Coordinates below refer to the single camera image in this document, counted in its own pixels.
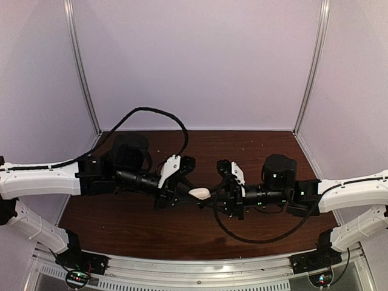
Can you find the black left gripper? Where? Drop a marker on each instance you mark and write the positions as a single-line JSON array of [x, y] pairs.
[[168, 195]]

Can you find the aluminium frame post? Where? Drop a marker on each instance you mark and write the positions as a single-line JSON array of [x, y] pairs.
[[321, 33], [79, 66]]

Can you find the right aluminium frame post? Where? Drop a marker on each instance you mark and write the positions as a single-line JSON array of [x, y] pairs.
[[321, 33]]

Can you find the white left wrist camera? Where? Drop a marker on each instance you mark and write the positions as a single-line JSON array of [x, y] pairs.
[[170, 167]]

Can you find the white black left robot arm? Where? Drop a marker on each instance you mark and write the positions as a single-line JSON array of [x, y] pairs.
[[127, 166]]

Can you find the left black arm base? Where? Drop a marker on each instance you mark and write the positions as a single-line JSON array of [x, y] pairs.
[[80, 260]]

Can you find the left circuit board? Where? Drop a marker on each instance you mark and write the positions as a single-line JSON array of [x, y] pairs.
[[77, 279]]

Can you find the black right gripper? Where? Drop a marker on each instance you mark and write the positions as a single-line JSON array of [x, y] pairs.
[[233, 199]]

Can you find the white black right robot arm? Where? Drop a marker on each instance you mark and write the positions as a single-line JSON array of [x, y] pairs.
[[304, 199]]

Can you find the aluminium front rail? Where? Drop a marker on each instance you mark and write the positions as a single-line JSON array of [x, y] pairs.
[[264, 273]]

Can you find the white earbud charging case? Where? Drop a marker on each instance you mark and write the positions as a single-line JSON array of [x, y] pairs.
[[200, 193]]

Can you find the circuit board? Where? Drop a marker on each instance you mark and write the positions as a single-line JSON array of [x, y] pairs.
[[321, 280], [77, 279]]

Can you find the right circuit board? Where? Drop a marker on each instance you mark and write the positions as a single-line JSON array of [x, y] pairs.
[[321, 280]]

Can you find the left aluminium frame post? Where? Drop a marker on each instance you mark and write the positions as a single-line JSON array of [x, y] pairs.
[[79, 66]]

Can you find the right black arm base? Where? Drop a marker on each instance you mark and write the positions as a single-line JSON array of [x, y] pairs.
[[322, 257]]

